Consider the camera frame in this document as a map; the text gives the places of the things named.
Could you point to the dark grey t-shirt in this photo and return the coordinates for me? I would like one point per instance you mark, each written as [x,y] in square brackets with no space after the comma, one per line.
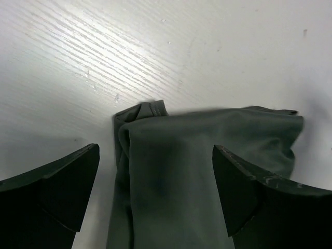
[165,192]

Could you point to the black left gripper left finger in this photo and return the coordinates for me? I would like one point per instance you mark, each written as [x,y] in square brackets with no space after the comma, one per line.
[45,207]

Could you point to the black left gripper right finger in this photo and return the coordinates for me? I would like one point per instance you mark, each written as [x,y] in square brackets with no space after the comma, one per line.
[264,210]

